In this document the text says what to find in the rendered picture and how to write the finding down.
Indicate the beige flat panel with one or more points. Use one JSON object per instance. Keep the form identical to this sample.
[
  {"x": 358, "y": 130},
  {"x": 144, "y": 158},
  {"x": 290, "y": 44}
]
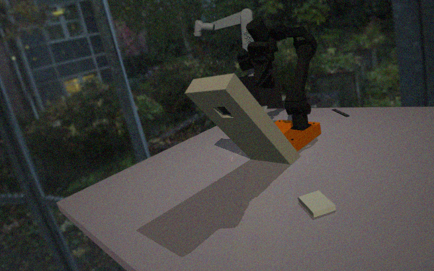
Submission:
[{"x": 230, "y": 105}]

